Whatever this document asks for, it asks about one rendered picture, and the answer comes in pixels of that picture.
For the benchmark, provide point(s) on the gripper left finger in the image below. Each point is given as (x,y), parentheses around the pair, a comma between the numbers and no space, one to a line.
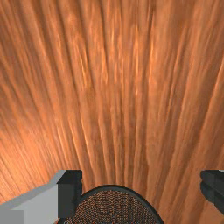
(35,204)

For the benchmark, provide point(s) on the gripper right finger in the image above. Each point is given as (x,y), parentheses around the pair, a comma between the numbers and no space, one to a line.
(214,189)

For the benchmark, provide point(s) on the dark mesh basket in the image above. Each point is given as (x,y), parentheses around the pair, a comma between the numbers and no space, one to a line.
(113,208)

